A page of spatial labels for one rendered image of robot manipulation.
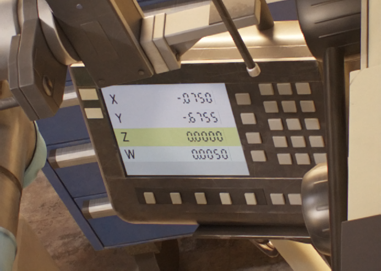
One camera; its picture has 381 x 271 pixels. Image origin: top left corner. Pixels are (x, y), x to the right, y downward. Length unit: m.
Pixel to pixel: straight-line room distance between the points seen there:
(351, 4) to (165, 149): 0.93
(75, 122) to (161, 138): 1.18
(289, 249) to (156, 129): 0.26
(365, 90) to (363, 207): 0.09
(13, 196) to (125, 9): 0.19
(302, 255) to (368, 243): 1.29
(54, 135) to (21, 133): 1.71
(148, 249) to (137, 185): 1.41
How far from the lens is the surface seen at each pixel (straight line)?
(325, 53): 1.42
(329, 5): 1.41
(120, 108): 2.30
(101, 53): 1.72
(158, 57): 1.73
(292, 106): 2.20
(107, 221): 3.67
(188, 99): 2.25
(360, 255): 1.16
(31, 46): 1.67
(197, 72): 2.23
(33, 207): 4.12
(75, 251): 3.99
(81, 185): 3.60
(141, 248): 3.76
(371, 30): 1.33
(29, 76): 1.66
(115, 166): 2.35
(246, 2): 1.70
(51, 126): 3.49
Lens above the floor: 2.74
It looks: 42 degrees down
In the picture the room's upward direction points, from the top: 30 degrees counter-clockwise
